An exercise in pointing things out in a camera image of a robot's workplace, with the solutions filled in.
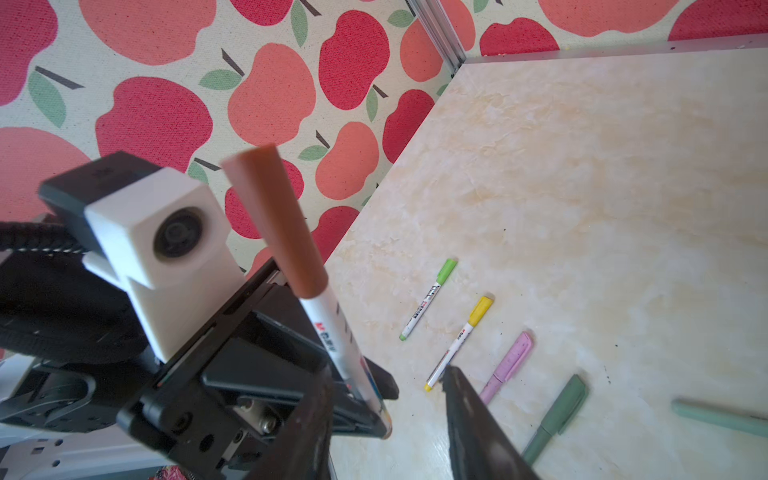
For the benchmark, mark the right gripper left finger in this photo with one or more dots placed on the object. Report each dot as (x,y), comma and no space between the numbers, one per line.
(301,449)

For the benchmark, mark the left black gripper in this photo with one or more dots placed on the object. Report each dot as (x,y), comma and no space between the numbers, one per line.
(222,401)

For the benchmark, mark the left aluminium corner post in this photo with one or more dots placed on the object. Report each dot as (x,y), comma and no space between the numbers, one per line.
(442,34)

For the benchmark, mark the white pen black print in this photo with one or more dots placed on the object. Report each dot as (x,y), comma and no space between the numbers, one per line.
(327,318)

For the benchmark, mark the white pen light green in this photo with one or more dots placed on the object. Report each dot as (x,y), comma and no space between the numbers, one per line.
(441,278)

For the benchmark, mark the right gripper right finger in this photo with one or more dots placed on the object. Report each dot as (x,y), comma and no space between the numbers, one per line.
(478,447)

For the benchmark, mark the dark green pen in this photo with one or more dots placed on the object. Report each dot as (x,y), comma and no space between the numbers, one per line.
(558,417)

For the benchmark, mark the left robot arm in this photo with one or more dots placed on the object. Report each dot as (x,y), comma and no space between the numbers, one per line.
(89,356)

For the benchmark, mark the brown pen cap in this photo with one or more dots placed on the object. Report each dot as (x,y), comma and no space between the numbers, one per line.
(260,180)

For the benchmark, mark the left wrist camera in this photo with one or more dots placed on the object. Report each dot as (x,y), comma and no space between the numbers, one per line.
(155,233)

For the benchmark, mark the grey-green pen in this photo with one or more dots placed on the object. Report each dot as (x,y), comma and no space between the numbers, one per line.
(746,423)

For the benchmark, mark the yellow-tipped white pen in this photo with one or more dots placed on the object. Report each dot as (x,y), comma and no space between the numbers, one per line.
(477,314)

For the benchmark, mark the pink pen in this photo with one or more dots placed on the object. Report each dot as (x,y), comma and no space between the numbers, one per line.
(507,368)

